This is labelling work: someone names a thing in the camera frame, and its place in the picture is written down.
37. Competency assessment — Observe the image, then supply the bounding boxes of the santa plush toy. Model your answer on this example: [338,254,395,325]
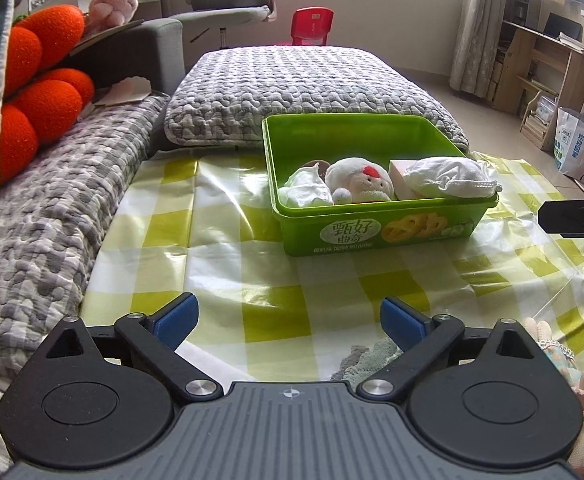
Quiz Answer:
[324,156,397,205]

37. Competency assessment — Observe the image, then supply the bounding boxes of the small doll with tiara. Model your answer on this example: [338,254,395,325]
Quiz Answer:
[522,316,584,471]

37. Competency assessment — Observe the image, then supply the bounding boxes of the green plastic box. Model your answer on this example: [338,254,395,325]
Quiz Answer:
[262,113,503,257]

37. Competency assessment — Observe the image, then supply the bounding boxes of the small wooden rack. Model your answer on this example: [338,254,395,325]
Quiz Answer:
[519,77,560,151]

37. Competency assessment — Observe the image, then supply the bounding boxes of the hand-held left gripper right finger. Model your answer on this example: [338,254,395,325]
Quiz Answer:
[356,296,555,404]

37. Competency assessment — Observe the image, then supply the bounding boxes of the beige curtain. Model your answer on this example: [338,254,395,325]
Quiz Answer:
[449,0,520,96]

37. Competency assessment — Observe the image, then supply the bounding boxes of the grey towel cloth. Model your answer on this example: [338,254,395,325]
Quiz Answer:
[329,337,403,383]

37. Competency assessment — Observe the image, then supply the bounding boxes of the green checked plastic tablecloth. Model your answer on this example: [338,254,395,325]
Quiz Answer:
[79,150,584,441]

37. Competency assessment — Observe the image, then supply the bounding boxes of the grey quilted ottoman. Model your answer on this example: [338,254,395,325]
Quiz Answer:
[163,45,470,153]

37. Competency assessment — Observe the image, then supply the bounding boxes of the white cloth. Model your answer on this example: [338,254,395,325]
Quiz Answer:
[278,164,333,208]
[402,156,503,200]

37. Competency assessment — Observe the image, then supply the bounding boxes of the pink plush toy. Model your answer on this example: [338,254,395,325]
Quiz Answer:
[86,0,140,28]

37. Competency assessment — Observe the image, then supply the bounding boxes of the wooden shelf desk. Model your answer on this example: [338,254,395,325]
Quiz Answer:
[489,0,584,116]

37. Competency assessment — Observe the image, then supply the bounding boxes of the black laptop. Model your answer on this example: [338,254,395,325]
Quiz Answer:
[544,12,583,41]

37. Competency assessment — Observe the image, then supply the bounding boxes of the orange plush pillow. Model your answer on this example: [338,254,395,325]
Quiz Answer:
[0,4,96,186]

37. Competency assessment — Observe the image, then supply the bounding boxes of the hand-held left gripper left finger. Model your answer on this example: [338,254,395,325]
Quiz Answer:
[42,291,224,404]

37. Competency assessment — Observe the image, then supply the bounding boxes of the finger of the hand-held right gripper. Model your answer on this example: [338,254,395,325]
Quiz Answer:
[538,197,584,240]

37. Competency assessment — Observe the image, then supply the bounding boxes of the white paper bag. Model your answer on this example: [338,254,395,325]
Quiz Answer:
[552,106,584,181]

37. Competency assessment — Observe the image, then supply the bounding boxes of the red plastic stool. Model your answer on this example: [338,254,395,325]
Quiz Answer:
[291,7,335,47]

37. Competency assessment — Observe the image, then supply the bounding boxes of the beige paper piece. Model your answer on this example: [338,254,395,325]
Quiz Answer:
[93,76,153,107]

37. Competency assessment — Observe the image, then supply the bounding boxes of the grey quilted sofa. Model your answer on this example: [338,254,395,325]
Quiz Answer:
[0,17,187,476]

